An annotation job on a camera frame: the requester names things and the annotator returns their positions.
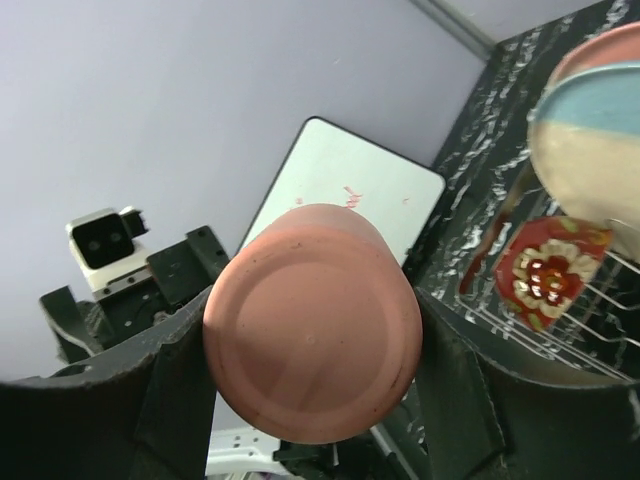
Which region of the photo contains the pink and cream plate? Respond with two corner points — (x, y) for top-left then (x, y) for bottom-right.
(543, 21), (640, 95)

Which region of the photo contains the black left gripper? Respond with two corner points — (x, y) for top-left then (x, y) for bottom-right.
(39, 226), (229, 364)

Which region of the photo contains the pink plastic cup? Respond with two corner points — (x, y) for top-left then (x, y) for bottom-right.
(203, 204), (423, 444)

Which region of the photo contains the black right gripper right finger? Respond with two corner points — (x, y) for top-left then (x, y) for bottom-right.
(415, 289), (639, 479)

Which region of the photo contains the red floral ceramic bowl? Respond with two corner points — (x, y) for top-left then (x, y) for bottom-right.
(493, 216), (613, 332)

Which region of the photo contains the white whiteboard with red writing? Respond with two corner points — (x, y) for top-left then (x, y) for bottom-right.
(241, 117), (446, 265)

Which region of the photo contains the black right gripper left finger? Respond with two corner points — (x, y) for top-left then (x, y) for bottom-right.
(1, 291), (216, 479)

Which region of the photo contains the blue and cream plate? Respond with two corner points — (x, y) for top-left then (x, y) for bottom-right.
(528, 62), (639, 261)

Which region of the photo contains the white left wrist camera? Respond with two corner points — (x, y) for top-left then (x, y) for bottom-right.
(65, 206), (151, 302)

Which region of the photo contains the chrome wire dish rack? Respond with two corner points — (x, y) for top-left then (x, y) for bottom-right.
(457, 166), (639, 381)

